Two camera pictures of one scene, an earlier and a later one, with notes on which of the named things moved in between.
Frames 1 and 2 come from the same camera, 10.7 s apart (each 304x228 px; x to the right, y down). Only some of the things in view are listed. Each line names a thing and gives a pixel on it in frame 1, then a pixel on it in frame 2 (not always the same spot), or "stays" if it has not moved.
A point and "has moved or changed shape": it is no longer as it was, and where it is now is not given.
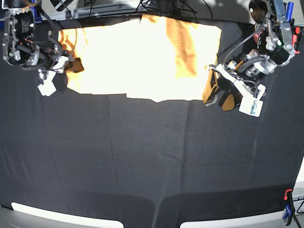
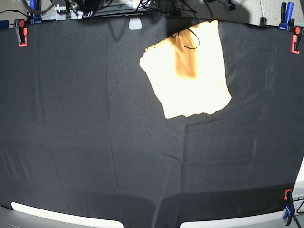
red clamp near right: (290, 210) stays
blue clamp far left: (38, 19) stays
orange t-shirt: (155, 58) has moved or changed shape
